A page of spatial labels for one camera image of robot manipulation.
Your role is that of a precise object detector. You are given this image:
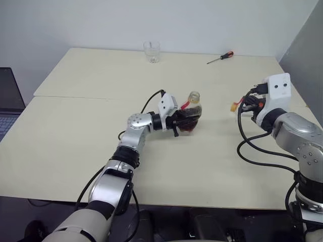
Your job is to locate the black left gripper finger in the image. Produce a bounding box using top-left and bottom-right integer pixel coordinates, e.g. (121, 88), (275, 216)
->
(177, 116), (202, 130)
(180, 107), (203, 119)

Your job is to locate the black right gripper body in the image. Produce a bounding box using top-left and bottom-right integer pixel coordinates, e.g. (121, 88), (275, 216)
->
(244, 93), (266, 122)

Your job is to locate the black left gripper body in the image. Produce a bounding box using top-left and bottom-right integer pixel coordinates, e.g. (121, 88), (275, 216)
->
(165, 110), (184, 138)

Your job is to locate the small bottle dark liquid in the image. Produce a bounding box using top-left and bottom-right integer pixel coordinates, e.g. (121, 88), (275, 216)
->
(176, 90), (204, 135)

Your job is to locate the clear glass tumbler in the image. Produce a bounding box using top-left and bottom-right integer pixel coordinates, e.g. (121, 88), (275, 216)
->
(143, 40), (162, 64)

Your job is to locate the dark rounded shape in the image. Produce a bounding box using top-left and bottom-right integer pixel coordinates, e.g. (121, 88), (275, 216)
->
(138, 209), (155, 242)

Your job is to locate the dark laptop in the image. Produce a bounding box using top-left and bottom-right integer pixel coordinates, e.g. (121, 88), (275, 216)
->
(0, 67), (26, 142)

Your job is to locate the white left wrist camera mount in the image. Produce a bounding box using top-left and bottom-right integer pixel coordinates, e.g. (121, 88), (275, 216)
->
(157, 93), (180, 132)

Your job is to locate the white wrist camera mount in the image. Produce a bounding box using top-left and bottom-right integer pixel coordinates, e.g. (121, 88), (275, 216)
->
(255, 73), (292, 127)
(157, 93), (180, 132)

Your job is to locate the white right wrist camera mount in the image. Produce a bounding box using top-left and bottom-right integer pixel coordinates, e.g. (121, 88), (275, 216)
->
(255, 73), (292, 127)

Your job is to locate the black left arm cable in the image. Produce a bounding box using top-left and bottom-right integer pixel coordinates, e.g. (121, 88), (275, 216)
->
(75, 89), (165, 242)

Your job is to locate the red black handled screwdriver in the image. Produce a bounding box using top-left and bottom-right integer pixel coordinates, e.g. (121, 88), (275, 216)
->
(206, 50), (235, 65)

